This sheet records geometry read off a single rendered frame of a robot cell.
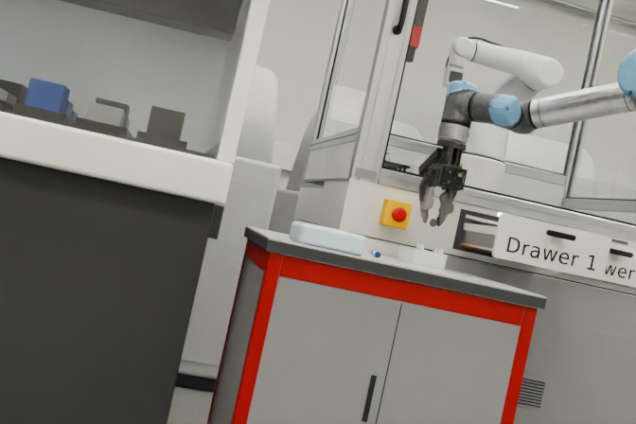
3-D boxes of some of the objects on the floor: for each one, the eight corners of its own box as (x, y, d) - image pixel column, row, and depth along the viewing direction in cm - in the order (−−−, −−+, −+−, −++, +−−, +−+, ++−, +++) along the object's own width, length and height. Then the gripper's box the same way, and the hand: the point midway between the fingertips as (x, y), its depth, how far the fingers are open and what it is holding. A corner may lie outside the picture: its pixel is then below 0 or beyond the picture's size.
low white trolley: (473, 644, 211) (547, 296, 214) (188, 599, 202) (268, 237, 204) (408, 545, 269) (466, 273, 271) (184, 507, 259) (246, 225, 262)
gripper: (440, 137, 243) (422, 221, 242) (480, 147, 246) (462, 231, 245) (426, 137, 251) (408, 220, 250) (464, 147, 254) (447, 228, 253)
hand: (431, 219), depth 250 cm, fingers open, 3 cm apart
